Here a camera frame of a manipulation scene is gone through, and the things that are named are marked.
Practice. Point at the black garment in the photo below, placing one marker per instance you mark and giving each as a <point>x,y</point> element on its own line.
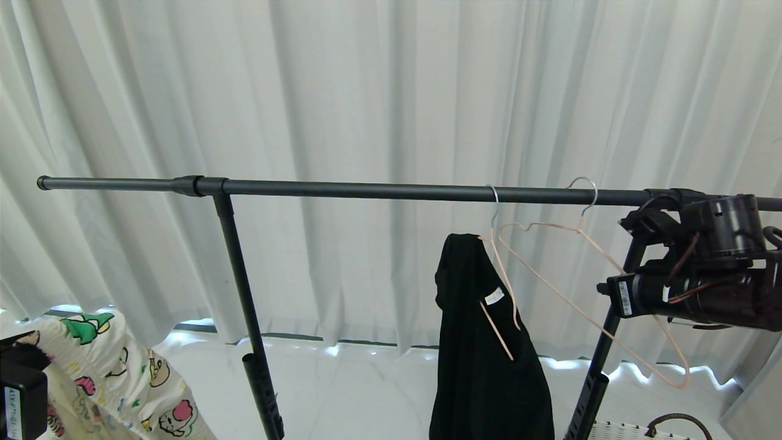
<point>482,379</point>

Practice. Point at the white laundry basket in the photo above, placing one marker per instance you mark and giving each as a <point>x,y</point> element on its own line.
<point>617,432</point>

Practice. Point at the white curtain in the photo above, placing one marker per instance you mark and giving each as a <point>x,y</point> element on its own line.
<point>397,91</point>

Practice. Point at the cream printed garment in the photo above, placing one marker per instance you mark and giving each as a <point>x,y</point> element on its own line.
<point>116,379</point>

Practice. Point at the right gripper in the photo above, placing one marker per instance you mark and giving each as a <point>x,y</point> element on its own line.
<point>647,296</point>

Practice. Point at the window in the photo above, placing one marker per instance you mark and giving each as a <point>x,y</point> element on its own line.
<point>195,326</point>

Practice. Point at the black clothes rack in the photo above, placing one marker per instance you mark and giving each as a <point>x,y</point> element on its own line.
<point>397,190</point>

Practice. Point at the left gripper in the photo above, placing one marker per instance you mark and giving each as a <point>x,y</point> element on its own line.
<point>33,400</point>

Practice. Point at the pink clothes hanger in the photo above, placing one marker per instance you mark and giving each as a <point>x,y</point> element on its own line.
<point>550,287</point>
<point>502,275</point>

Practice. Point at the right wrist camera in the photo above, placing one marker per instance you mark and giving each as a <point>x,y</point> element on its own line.
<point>650,223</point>

